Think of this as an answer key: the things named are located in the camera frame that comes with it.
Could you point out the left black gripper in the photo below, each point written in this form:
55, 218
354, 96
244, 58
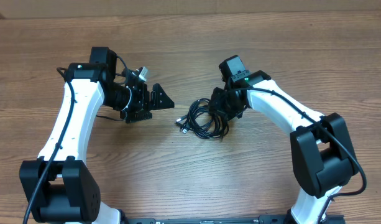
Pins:
143, 105

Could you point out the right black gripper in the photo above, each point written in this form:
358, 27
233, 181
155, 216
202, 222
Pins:
219, 107

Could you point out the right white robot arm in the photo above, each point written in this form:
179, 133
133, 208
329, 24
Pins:
323, 158

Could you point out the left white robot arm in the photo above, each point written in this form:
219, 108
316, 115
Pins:
58, 184

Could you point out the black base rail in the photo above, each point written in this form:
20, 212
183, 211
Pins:
262, 219

